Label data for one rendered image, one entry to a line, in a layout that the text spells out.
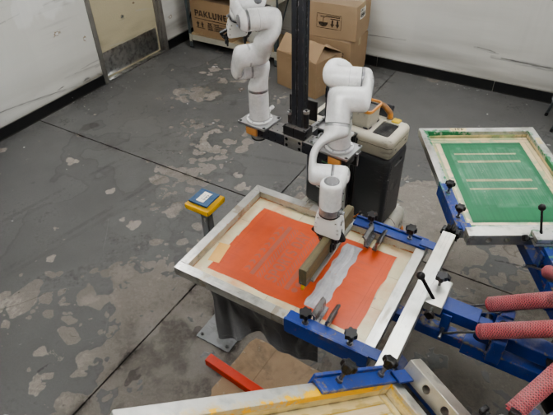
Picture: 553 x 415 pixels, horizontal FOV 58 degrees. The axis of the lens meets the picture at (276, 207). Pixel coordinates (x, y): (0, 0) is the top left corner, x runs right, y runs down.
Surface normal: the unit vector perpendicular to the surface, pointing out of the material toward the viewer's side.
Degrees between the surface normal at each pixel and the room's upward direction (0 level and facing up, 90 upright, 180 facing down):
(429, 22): 90
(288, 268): 0
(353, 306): 0
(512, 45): 90
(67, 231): 0
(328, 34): 91
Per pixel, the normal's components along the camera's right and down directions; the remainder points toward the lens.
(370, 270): -0.02, -0.77
